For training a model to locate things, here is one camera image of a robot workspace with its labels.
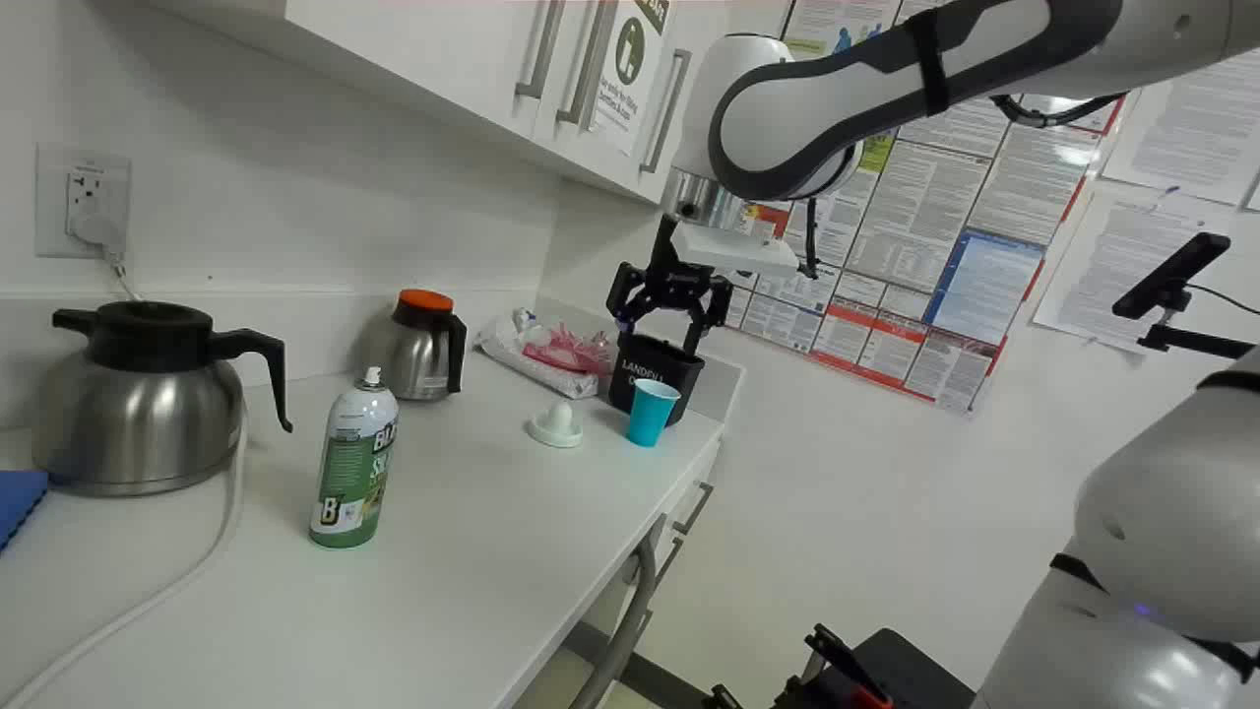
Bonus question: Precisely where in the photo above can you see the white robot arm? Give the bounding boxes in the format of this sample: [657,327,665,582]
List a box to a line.
[611,0,1260,709]

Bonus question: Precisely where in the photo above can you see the white power cable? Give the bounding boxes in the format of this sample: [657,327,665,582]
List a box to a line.
[0,194,254,709]

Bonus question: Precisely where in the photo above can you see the orange lid steel carafe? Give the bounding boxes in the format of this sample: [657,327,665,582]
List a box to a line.
[359,287,470,402]

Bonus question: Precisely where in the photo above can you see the pink packaged items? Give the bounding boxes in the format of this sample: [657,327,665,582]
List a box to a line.
[473,306,611,402]

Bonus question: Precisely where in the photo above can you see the black red cart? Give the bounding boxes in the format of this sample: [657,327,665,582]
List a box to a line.
[774,626,974,709]

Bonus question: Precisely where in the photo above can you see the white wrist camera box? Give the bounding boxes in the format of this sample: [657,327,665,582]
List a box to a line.
[671,219,800,277]

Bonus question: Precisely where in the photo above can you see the white middle cupboard door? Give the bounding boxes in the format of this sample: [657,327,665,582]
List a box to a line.
[552,0,686,200]

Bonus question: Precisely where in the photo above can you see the wall poster board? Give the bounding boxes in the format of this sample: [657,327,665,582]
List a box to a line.
[715,0,1260,417]

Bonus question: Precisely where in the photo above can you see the black container bin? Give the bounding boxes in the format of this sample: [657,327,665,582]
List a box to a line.
[611,336,704,423]

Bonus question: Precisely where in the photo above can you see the teal plastic cup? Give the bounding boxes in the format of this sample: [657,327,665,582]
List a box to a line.
[627,377,680,449]

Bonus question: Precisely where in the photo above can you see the blue cloth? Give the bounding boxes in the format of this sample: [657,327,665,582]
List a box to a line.
[0,471,46,550]

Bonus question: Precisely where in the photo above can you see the green safety sign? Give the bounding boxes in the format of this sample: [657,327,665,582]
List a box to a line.
[590,0,671,155]

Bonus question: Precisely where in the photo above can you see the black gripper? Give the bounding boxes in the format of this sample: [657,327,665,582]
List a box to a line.
[608,218,734,353]

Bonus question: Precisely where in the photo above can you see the white lower drawer cabinet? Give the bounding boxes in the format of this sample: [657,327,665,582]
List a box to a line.
[514,442,724,709]

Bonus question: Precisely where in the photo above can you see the white spray can cap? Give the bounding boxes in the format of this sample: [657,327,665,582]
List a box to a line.
[528,402,585,449]

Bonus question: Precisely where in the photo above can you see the white wall outlet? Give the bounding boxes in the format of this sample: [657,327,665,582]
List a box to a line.
[37,147,134,265]

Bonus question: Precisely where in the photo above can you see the green spray can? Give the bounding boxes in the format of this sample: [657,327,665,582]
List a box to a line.
[306,368,398,549]

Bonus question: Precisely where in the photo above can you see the white left cupboard door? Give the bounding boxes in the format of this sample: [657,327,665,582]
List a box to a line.
[284,0,566,133]

